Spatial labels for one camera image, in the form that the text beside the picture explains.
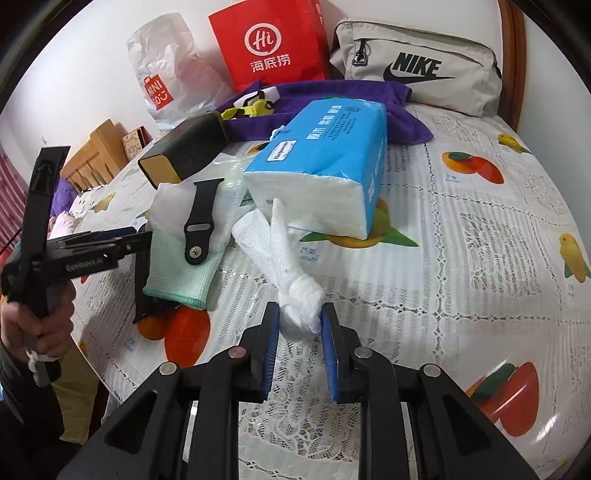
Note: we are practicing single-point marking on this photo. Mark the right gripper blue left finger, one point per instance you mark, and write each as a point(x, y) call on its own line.
point(263, 352)

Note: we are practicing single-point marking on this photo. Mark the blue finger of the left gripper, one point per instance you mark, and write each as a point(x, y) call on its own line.
point(133, 243)
point(113, 233)

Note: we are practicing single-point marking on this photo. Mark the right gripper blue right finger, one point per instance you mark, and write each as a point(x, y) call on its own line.
point(339, 343)

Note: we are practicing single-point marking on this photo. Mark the mint green cloth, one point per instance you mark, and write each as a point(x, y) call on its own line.
point(171, 278)

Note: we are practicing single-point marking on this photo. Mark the dark green tea tin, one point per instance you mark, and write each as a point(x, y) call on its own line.
point(185, 150)

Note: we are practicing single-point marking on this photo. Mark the white tissue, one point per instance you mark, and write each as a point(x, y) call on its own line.
point(267, 243)

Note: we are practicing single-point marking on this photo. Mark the blue tissue pack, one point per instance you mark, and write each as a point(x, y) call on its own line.
point(324, 167)

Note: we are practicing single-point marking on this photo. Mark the yellow mesh pouch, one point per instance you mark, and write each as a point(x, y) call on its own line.
point(258, 108)

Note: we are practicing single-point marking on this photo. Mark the white sponge block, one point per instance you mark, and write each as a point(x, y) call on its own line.
point(268, 94)

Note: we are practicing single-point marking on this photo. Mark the purple plush toy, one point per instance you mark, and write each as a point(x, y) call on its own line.
point(63, 198)

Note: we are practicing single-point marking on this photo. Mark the wooden headboard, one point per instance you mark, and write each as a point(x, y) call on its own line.
point(98, 161)

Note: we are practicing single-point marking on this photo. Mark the patterned book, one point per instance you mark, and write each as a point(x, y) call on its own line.
point(135, 141)

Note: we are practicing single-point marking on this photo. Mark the fruit print tablecloth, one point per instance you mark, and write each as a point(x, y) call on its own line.
point(480, 284)

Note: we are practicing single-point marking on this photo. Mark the white Miniso plastic bag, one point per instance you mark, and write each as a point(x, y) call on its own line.
point(175, 82)

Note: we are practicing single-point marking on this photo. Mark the red Haidilao paper bag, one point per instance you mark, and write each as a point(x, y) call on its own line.
point(272, 42)

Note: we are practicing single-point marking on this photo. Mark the grey Nike pouch bag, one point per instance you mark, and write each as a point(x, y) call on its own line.
point(442, 70)

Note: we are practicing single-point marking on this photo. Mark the brown wooden door frame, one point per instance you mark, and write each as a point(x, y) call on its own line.
point(514, 43)

